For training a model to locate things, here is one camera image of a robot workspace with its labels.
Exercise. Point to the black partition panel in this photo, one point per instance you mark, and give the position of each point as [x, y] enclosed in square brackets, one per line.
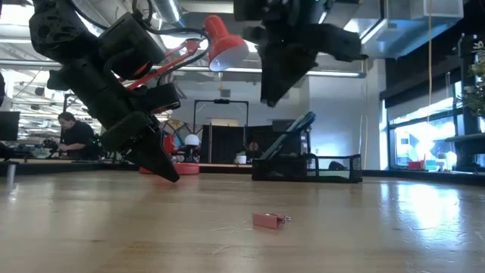
[223, 144]

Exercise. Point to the white globe lamp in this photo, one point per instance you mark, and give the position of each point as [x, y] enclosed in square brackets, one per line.
[192, 140]

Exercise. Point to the small white plant pot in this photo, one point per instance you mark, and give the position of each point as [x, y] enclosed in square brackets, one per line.
[241, 159]

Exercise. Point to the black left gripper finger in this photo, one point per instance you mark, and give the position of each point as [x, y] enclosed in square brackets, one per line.
[151, 168]
[140, 136]

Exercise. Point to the green pencil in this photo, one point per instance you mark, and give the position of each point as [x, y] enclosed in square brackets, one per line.
[281, 143]

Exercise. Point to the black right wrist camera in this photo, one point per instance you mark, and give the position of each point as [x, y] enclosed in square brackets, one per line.
[337, 43]

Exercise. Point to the colourful patterned panel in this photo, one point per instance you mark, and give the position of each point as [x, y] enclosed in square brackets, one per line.
[178, 127]

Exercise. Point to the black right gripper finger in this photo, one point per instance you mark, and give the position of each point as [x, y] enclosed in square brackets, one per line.
[297, 66]
[273, 76]

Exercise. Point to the black computer monitor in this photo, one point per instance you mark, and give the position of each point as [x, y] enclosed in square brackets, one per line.
[9, 125]

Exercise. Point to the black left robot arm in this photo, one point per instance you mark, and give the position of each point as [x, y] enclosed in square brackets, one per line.
[57, 30]

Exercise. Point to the red desk lamp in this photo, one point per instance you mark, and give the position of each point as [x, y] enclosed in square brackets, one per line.
[227, 45]

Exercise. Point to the red box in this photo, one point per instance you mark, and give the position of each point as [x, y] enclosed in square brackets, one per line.
[414, 165]

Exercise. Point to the green sticky note pad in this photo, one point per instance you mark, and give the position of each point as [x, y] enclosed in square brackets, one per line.
[333, 173]

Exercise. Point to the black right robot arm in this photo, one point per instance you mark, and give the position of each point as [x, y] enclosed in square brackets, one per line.
[284, 5]

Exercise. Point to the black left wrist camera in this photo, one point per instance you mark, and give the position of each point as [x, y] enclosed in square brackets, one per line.
[163, 98]

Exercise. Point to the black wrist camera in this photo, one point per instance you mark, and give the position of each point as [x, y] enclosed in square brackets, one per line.
[337, 43]
[163, 98]

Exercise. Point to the pink binder clip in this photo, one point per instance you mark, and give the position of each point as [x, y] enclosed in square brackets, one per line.
[267, 220]

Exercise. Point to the black rectangular stand frame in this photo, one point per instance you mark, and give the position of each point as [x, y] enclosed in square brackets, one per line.
[221, 101]

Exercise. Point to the black mesh desk organizer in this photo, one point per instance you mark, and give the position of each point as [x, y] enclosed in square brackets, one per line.
[303, 176]

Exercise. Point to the artificial potted plant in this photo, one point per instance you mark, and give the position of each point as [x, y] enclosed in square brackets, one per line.
[475, 95]

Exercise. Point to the person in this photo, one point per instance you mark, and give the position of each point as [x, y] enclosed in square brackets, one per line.
[253, 148]
[79, 138]

